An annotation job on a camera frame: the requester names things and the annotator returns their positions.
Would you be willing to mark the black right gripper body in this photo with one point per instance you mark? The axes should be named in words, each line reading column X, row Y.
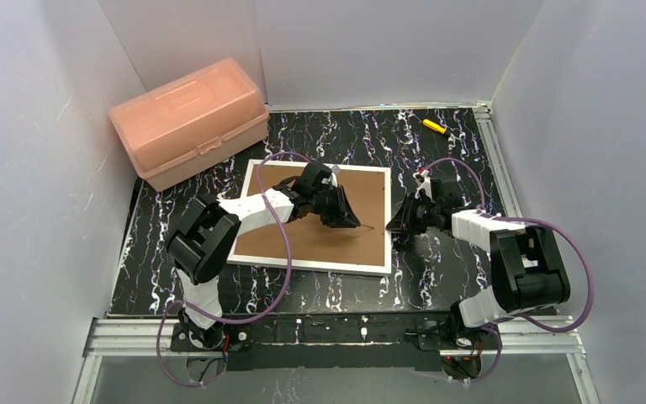
column 412, row 212

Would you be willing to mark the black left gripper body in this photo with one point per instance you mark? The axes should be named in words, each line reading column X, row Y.
column 330, row 203

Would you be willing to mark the white picture frame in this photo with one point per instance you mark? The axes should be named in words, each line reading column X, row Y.
column 315, row 246

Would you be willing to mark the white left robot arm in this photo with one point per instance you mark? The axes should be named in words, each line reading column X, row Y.
column 201, row 243

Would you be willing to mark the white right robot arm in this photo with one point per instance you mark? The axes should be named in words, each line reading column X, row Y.
column 526, row 269

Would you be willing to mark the yellow screwdriver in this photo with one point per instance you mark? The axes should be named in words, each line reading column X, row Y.
column 436, row 127

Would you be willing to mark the pink plastic storage box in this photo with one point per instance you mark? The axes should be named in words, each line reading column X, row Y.
column 180, row 129

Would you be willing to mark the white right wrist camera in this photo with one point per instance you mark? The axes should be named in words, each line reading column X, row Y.
column 424, row 185

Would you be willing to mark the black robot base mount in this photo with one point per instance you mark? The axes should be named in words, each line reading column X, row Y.
column 421, row 340

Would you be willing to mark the aluminium rail frame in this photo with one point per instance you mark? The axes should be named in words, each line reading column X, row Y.
column 125, row 363

